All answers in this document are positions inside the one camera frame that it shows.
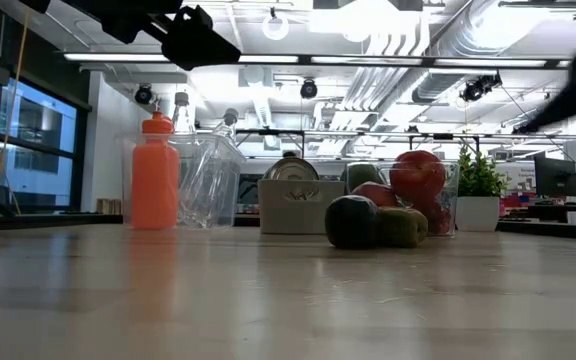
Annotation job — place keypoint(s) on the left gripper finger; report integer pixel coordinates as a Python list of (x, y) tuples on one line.
[(215, 57), (210, 40)]

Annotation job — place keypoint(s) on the clear bottle white cap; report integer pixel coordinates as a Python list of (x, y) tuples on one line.
[(230, 116), (182, 99)]

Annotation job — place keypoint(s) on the can blue red label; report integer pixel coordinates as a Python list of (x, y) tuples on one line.
[(290, 170)]

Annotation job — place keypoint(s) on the green apple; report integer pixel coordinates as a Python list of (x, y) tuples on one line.
[(363, 175)]

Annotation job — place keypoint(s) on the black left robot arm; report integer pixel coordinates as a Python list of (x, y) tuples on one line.
[(118, 15)]

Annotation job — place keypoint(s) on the long ceiling light bar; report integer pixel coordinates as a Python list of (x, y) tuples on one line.
[(103, 57)]

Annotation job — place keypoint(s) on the black computer monitor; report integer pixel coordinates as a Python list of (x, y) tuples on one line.
[(555, 175)]

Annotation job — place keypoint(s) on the tall clear plastic bin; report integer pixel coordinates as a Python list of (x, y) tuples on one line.
[(208, 185)]

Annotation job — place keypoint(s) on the green plant white pot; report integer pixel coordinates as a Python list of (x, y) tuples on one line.
[(478, 215)]

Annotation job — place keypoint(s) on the dark framed window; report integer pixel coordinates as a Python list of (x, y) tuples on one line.
[(38, 120)]

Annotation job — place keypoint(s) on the short clear plastic bin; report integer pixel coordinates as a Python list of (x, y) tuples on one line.
[(452, 200)]

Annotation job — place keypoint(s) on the small wooden blocks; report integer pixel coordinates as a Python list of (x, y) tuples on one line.
[(108, 206)]

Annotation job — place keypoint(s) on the clear bin with cans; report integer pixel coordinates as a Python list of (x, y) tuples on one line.
[(298, 215)]

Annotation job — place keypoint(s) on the dark round fruit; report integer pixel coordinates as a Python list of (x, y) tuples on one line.
[(350, 222)]

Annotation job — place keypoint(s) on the brown kiwi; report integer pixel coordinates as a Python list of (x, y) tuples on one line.
[(403, 227)]

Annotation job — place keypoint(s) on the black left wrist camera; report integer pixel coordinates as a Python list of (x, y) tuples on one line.
[(195, 17)]

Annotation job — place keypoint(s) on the black ceiling spot camera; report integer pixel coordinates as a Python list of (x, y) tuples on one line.
[(308, 89), (143, 94)]

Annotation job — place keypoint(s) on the black ceiling camera cluster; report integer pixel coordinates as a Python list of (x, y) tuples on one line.
[(478, 89)]

